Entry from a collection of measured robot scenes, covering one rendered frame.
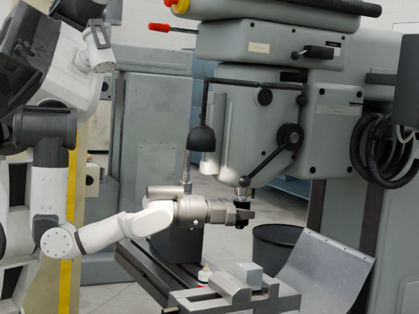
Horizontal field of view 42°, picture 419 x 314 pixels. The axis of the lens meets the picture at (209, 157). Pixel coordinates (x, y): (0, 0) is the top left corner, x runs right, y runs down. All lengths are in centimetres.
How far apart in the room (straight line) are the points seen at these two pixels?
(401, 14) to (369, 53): 530
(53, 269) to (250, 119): 209
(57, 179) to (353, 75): 81
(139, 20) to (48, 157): 967
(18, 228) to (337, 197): 101
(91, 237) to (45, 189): 17
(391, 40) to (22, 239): 126
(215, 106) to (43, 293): 212
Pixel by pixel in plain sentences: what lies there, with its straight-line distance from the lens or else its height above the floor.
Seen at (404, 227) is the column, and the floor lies 121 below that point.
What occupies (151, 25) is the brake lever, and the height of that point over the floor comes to 170.
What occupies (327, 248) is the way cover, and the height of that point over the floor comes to 109.
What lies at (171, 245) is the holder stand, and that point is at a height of 102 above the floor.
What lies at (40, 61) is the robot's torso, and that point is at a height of 159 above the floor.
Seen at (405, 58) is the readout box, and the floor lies 167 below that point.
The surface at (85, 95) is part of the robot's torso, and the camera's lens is 149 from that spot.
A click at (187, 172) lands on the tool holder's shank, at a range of 183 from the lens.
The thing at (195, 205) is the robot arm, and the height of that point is 125.
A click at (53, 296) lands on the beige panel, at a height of 28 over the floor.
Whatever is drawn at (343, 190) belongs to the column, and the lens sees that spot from 172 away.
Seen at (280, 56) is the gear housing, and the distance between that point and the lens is 134.
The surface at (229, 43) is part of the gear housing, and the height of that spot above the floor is 167.
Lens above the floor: 159
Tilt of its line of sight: 9 degrees down
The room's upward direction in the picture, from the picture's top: 5 degrees clockwise
